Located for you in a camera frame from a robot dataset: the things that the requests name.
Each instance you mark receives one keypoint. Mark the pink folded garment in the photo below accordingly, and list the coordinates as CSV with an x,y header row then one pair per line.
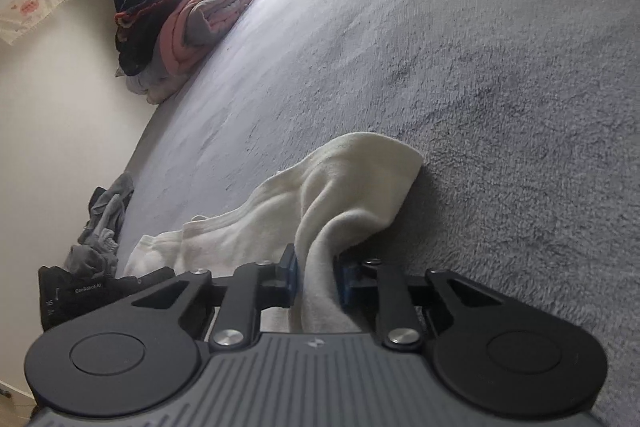
x,y
175,37

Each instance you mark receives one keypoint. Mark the white long-sleeve shirt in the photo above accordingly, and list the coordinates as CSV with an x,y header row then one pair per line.
x,y
345,187

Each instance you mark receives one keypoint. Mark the grey crumpled clothes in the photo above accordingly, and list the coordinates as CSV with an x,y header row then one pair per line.
x,y
100,232

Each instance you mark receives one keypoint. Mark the black knit garment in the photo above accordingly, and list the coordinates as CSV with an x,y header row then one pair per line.
x,y
140,27

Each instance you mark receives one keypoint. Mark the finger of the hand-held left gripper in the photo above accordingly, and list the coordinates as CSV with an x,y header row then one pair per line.
x,y
155,279

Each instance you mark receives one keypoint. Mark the pale folded garment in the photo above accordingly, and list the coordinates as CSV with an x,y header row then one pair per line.
x,y
155,87

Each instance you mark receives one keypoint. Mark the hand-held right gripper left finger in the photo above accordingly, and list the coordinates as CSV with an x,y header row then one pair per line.
x,y
289,267

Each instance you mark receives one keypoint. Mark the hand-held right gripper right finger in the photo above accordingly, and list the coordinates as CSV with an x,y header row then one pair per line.
x,y
342,279

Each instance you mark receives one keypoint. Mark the white flowered wall cloth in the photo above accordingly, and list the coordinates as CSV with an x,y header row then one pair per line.
x,y
30,7

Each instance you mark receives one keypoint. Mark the grey bed sheet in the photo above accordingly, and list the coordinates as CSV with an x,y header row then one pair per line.
x,y
450,57

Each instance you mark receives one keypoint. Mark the grey folded garment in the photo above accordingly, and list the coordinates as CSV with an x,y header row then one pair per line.
x,y
225,7

